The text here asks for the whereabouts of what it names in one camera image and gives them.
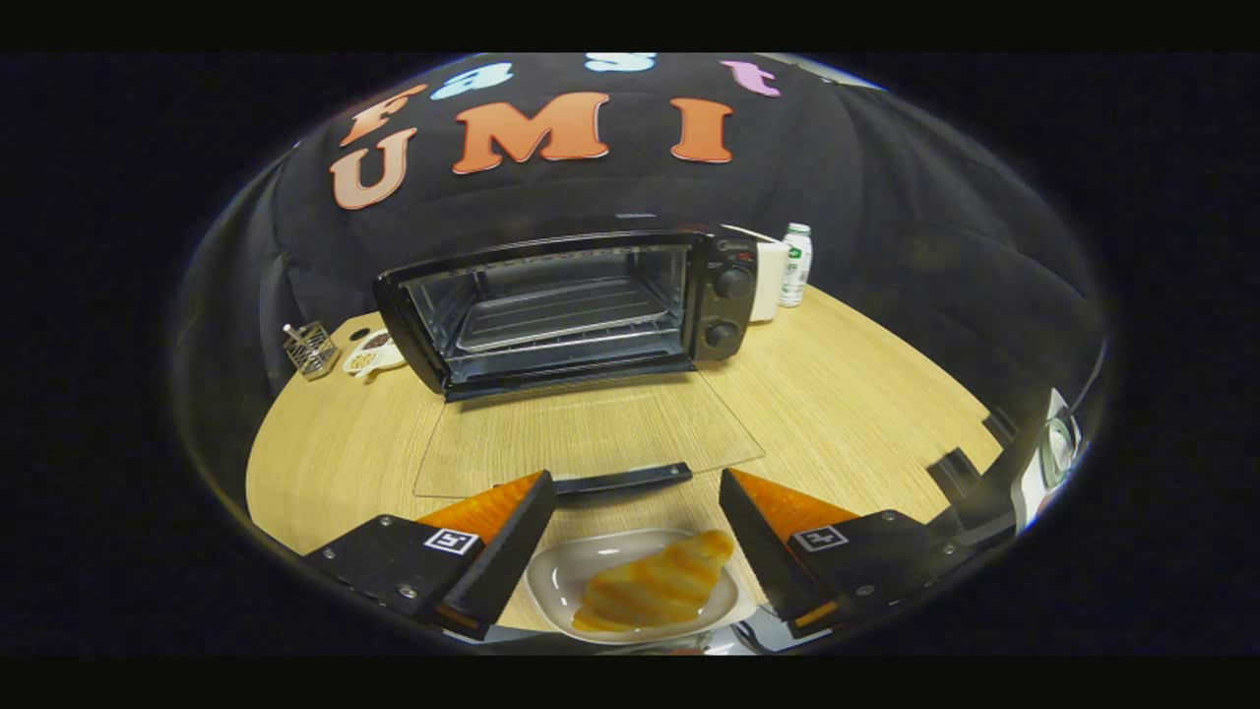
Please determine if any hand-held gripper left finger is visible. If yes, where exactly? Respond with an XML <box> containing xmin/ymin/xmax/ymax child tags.
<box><xmin>301</xmin><ymin>470</ymin><xmax>559</xmax><ymax>643</ymax></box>

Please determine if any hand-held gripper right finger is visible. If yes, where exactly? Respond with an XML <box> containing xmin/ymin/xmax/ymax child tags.
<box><xmin>719</xmin><ymin>468</ymin><xmax>976</xmax><ymax>641</ymax></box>

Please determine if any golden croissant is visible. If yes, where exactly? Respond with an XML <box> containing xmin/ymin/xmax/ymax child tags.
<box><xmin>571</xmin><ymin>530</ymin><xmax>736</xmax><ymax>633</ymax></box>

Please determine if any black toaster oven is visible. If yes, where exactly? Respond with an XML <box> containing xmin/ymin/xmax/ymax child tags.
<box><xmin>372</xmin><ymin>228</ymin><xmax>767</xmax><ymax>498</ymax></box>

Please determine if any white plate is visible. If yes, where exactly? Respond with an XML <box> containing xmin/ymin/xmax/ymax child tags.
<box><xmin>525</xmin><ymin>527</ymin><xmax>759</xmax><ymax>646</ymax></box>

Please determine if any white plastic appliance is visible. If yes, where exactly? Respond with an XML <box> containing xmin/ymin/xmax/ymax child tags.
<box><xmin>728</xmin><ymin>225</ymin><xmax>791</xmax><ymax>323</ymax></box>

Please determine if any white bottle green label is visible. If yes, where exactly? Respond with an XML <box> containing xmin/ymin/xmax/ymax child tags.
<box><xmin>780</xmin><ymin>223</ymin><xmax>814</xmax><ymax>308</ymax></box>

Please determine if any black backdrop cloth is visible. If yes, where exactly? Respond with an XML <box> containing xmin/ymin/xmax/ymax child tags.
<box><xmin>177</xmin><ymin>52</ymin><xmax>1108</xmax><ymax>444</ymax></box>

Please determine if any black frame stand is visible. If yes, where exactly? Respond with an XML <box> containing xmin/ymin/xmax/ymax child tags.
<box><xmin>925</xmin><ymin>389</ymin><xmax>1084</xmax><ymax>552</ymax></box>

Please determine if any small wire basket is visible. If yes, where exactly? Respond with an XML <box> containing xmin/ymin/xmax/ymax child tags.
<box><xmin>283</xmin><ymin>321</ymin><xmax>342</xmax><ymax>382</ymax></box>

